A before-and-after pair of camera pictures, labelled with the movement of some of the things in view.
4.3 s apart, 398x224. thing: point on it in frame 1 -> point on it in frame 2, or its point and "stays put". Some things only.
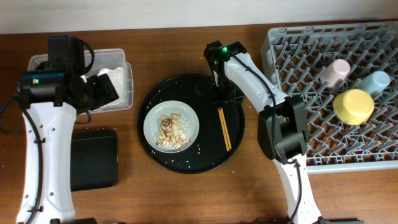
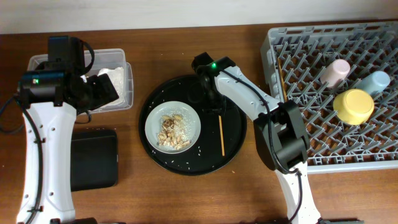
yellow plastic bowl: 353,106 stays put
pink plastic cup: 337,70 stays put
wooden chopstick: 225,127 -> 221,135
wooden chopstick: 224,130 -> 282,78
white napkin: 116,75 stays put
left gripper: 106,91 stays put
